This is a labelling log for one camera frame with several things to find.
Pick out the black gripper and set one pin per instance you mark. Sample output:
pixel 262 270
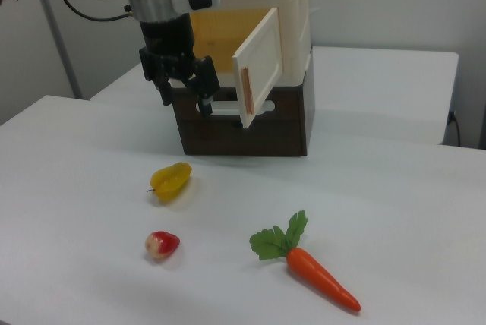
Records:
pixel 167 42

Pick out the cream cabinet door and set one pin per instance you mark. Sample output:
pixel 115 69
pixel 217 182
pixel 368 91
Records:
pixel 262 59

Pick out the dark brown box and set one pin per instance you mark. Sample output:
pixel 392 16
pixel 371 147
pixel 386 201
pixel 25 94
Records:
pixel 243 135

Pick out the yellow toy starfruit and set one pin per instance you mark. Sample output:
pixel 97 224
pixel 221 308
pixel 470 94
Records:
pixel 171 182

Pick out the white plastic tray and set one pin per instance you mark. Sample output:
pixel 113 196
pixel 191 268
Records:
pixel 296 17

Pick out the red toy strawberry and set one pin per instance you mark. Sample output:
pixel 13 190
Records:
pixel 162 245

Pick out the orange toy carrot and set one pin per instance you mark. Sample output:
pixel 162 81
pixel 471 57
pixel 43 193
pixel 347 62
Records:
pixel 319 275

